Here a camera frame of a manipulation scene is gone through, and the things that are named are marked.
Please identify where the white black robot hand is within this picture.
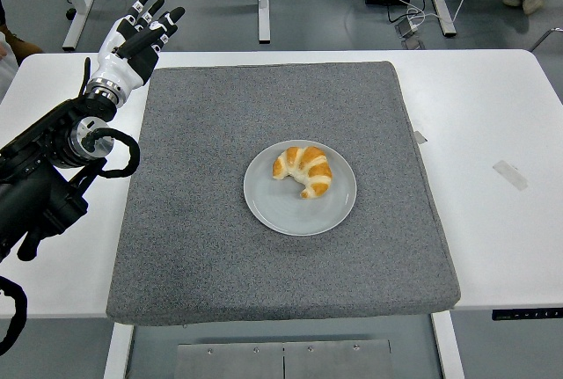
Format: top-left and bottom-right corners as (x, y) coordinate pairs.
(90, 0), (186, 92)

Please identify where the golden croissant bread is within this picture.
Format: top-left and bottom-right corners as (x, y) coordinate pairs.
(272, 145), (333, 200)

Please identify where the pale grey round plate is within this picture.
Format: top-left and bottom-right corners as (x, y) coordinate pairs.
(243, 139), (358, 237)

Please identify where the grey metal plate with screws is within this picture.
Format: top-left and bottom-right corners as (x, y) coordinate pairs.
(175, 339), (395, 379)

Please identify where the person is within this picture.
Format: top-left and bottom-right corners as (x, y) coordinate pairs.
(0, 0), (45, 98)

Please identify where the grey fabric mat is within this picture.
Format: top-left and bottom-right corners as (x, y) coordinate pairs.
(106, 61), (462, 326)

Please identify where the grey foot pedal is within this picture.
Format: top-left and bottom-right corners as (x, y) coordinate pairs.
(394, 19), (420, 39)

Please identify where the clear tape strip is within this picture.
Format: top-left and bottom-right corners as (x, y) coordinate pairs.
(492, 160), (530, 192)

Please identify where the grey chair leg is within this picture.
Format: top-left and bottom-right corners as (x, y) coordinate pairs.
(530, 26), (563, 53)

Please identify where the black table control panel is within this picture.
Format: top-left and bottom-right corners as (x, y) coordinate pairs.
(492, 308), (563, 321)

